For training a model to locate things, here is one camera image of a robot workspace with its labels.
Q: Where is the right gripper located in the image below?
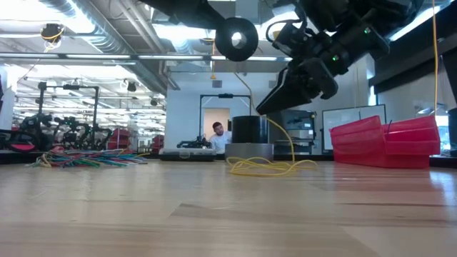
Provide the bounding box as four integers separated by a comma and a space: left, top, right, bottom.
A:
256, 14, 391, 116

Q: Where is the black round spool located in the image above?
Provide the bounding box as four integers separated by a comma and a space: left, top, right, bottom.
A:
214, 16, 259, 63

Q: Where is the black tape roll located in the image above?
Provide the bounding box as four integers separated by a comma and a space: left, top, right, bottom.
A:
231, 115, 269, 144

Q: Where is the whiteboard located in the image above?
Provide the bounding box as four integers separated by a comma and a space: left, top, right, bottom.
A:
321, 104, 387, 153

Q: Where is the black background gantry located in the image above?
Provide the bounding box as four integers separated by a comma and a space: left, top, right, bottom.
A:
199, 93, 253, 138

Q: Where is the thin yellow hanging pendant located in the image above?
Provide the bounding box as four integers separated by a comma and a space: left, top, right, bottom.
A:
210, 39, 217, 81

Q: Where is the person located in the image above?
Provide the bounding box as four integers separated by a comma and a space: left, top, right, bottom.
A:
209, 121, 233, 155

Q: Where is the red plastic bin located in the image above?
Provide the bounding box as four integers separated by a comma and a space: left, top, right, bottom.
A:
328, 114, 442, 170

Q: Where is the dark grey plastic case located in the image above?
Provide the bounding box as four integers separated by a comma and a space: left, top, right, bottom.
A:
159, 147, 218, 162

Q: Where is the red background cart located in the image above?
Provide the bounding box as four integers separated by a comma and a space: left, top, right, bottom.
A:
106, 128, 131, 151

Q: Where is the background robot workstation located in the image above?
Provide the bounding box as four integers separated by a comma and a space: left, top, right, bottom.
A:
0, 81, 111, 153

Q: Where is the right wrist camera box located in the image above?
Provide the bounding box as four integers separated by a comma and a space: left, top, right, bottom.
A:
273, 24, 308, 56

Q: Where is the silver ceiling duct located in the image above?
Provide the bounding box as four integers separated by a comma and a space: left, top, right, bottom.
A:
39, 0, 179, 94

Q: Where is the ceiling cord reel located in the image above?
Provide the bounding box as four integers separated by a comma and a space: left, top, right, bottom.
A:
39, 23, 65, 53

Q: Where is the yellow hanging power cord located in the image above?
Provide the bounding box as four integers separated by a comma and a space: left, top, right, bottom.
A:
431, 0, 439, 116

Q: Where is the multicoloured wire bundle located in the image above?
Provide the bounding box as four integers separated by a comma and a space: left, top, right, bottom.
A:
26, 148, 149, 169

